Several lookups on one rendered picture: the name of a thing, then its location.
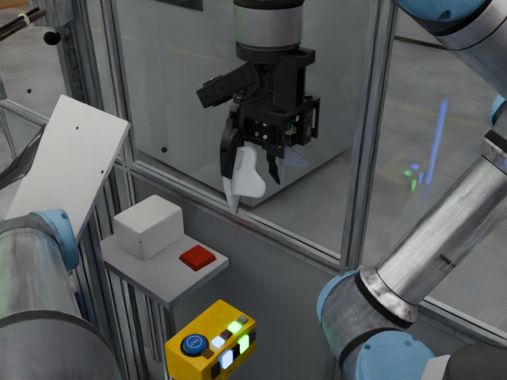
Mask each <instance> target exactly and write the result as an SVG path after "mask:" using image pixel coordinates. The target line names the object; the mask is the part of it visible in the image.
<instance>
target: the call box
mask: <svg viewBox="0 0 507 380"><path fill-rule="evenodd" d="M241 315H244V316H245V317H247V318H248V319H249V321H248V322H246V324H244V325H241V324H240V323H239V322H237V319H238V318H239V317H240V316H241ZM233 322H236V323H237V324H239V325H240V326H241V328H240V329H239V330H238V331H236V332H233V331H231V330H230V329H229V326H230V325H231V324H232V323H233ZM225 329H227V330H229V331H230V332H232V334H233V335H232V336H231V337H230V338H229V339H227V340H226V339H224V338H223V337H222V336H220V333H221V332H223V331H224V330H225ZM252 329H256V321H255V320H254V319H252V318H251V317H248V316H247V315H246V314H244V313H242V312H241V311H239V310H238V309H236V308H234V307H232V306H231V305H229V304H228V303H226V302H224V301H223V300H222V299H219V300H218V301H217V302H215V303H214V304H213V305H212V306H210V307H209V308H208V309H207V310H206V311H204V312H203V313H202V314H200V315H199V316H198V317H197V318H195V319H194V320H193V321H192V322H191V323H190V324H188V325H187V326H186V327H184V328H183V329H182V330H181V331H179V332H178V333H177V334H176V335H175V336H174V337H172V338H171V339H170V340H169V341H167V342H166V343H165V344H164V349H165V354H166V361H167V370H168V374H169V375H170V376H172V377H173V378H174V379H176V380H213V379H211V373H210V368H211V367H212V366H214V365H215V364H216V363H217V362H218V361H219V362H220V369H221V373H220V374H219V375H218V376H217V377H216V378H215V379H214V380H225V379H227V378H228V377H229V376H230V375H231V374H232V373H233V372H234V371H235V370H236V369H237V368H238V367H239V366H240V365H241V364H242V363H243V362H244V361H245V360H246V359H247V358H248V357H249V356H250V355H251V354H252V353H253V352H254V351H255V349H256V340H255V341H254V342H253V343H252V344H251V345H248V347H247V348H246V349H245V350H244V351H243V352H242V353H241V354H240V355H239V356H238V357H237V358H236V359H235V360H233V361H232V362H231V363H230V364H229V365H228V366H227V367H226V368H225V369H224V368H223V356H225V355H226V354H227V353H228V352H229V351H231V349H232V348H233V347H234V346H236V345H237V344H238V343H239V342H240V341H241V340H242V339H243V338H244V337H245V336H246V335H247V334H248V333H249V332H250V331H251V330H252ZM193 334H196V335H200V336H202V337H203V338H204V340H205V347H204V350H205V349H206V348H209V349H211V350H212V351H213V352H214V355H213V356H212V357H210V358H209V359H208V360H207V359H206V358H205V357H203V356H202V355H201V352H200V353H197V354H190V353H188V352H187V351H186V350H185V348H184V341H185V339H186V338H187V337H188V336H191V335H193ZM217 336H219V337H220V338H221V339H223V340H224V343H223V344H222V345H221V346H219V347H217V346H216V345H214V344H212V341H213V340H214V339H215V338H216V337H217ZM204 350H203V351H204ZM203 351H202V352H203Z"/></svg>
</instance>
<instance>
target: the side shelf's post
mask: <svg viewBox="0 0 507 380"><path fill-rule="evenodd" d="M154 302H155V312H156V317H157V323H158V333H159V338H160V345H161V355H162V360H163V366H164V376H165V380H176V379H174V378H173V377H172V376H170V375H169V374H168V370H167V361H166V354H165V349H164V344H165V343H166V342H167V341H169V340H170V339H171V338H172V337H174V336H175V335H176V328H175V322H174V309H171V310H170V311H169V310H167V309H166V308H164V307H163V306H161V305H160V304H158V303H157V302H156V301H154Z"/></svg>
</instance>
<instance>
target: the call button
mask: <svg viewBox="0 0 507 380"><path fill-rule="evenodd" d="M204 347H205V340H204V338H203V337H202V336H200V335H196V334H193V335H191V336H188V337H187V338H186V339H185V341H184V348H185V350H186V351H187V352H188V353H190V354H197V353H200V352H202V351H203V350H204Z"/></svg>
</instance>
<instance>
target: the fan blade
mask: <svg viewBox="0 0 507 380"><path fill-rule="evenodd" d="M45 124H46V123H44V124H43V125H42V126H41V129H40V130H39V132H38V133H37V134H36V136H35V137H34V139H35V138H36V137H37V136H38V135H39V134H41V136H40V137H39V138H38V139H37V140H36V141H35V142H34V143H33V144H32V145H31V146H29V145H30V144H31V143H32V142H33V141H34V139H33V140H32V141H31V142H30V144H29V145H28V146H27V147H26V148H25V149H24V150H23V151H22V152H21V153H20V154H19V156H18V157H16V158H15V159H14V160H13V162H12V163H11V164H10V165H9V166H8V167H7V168H5V169H4V170H3V171H2V173H1V174H0V190H1V189H3V188H4V187H6V186H7V185H10V184H11V183H12V182H15V181H17V180H19V179H21V178H23V177H25V176H26V175H27V173H28V172H29V171H30V169H31V168H32V164H33V161H34V159H35V155H36V152H37V150H38V146H39V143H40V141H41V137H42V134H43V132H44V128H45Z"/></svg>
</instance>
